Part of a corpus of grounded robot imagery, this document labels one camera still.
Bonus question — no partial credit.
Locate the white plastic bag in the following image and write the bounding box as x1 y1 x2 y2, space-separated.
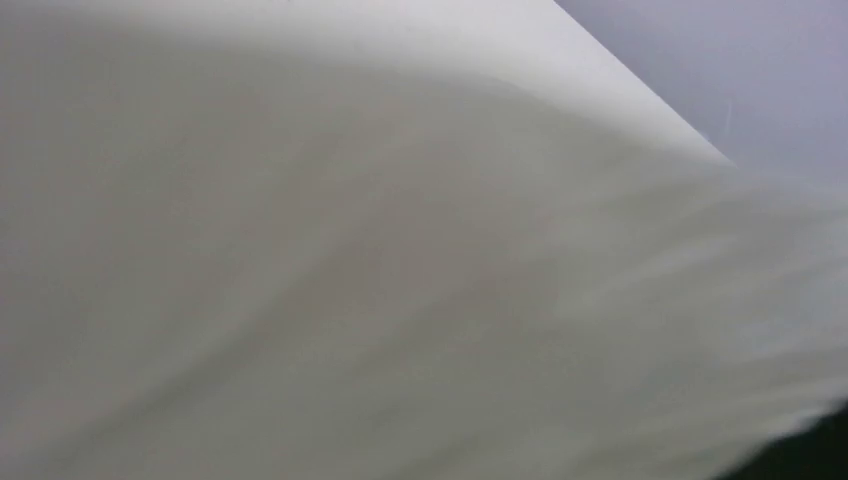
1 1 847 479

